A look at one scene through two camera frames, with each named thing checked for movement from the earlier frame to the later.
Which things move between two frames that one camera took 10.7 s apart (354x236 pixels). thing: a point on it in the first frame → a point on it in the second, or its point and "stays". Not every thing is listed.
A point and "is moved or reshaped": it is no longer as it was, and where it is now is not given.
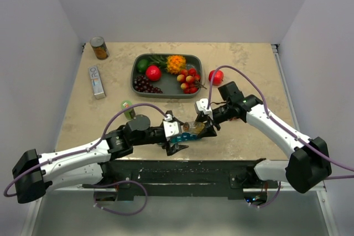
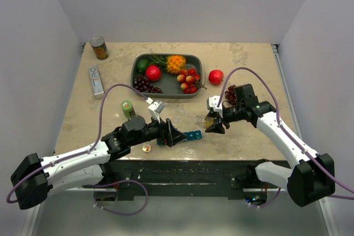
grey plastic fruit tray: (168, 83) stays
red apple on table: (218, 78) stays
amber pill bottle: (194, 127) is moved or reshaped
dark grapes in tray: (142, 84) stays
